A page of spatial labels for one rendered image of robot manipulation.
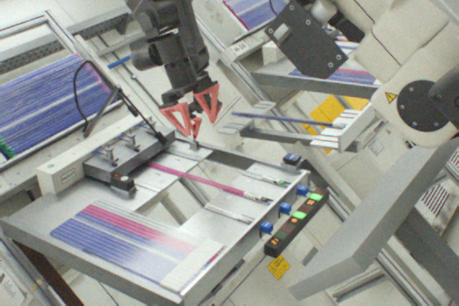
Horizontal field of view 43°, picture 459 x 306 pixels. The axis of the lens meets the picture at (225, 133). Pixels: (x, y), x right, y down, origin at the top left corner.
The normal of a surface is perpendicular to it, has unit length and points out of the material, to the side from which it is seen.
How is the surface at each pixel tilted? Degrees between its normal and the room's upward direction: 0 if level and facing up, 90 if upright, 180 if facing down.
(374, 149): 90
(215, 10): 90
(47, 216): 48
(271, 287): 90
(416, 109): 90
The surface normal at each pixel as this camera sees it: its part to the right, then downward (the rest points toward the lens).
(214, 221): -0.07, -0.89
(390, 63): -0.54, 0.39
